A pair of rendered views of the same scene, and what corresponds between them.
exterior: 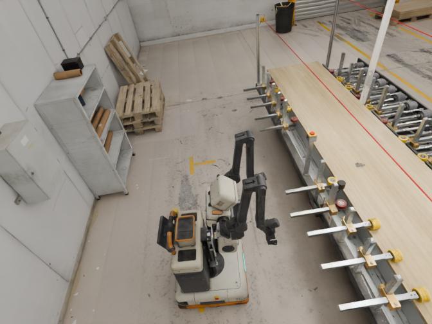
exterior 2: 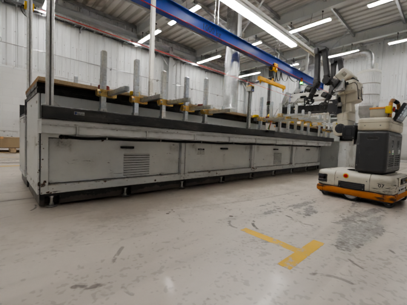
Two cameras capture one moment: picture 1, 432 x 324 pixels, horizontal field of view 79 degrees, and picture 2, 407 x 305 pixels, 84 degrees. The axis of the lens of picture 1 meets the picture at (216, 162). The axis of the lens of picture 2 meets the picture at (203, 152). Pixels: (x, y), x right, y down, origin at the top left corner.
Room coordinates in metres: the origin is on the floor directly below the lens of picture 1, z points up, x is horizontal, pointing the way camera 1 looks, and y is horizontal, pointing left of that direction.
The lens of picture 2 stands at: (4.10, 0.82, 0.53)
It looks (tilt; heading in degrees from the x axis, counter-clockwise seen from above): 3 degrees down; 227
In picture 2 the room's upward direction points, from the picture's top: 3 degrees clockwise
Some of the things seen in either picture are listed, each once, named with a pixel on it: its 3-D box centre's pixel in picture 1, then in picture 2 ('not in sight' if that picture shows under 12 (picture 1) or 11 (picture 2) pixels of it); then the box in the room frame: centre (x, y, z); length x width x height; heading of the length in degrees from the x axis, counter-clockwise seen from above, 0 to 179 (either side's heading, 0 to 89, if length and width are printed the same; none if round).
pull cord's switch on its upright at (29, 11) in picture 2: (333, 36); (30, 57); (3.85, -1.98, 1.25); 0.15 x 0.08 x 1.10; 0
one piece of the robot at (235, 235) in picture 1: (234, 217); (338, 105); (1.21, -0.07, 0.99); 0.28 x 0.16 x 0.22; 176
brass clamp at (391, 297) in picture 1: (388, 296); not in sight; (0.51, -0.88, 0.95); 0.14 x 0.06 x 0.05; 0
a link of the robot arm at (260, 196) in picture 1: (260, 204); (332, 76); (0.99, -0.23, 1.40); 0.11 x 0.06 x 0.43; 176
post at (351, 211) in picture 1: (344, 227); (280, 119); (1.03, -0.88, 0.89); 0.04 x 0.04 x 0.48; 0
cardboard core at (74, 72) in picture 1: (68, 74); not in sight; (3.15, 1.53, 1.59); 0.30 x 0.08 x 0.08; 90
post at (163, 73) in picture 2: (272, 99); (163, 98); (3.03, -0.88, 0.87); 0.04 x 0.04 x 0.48; 0
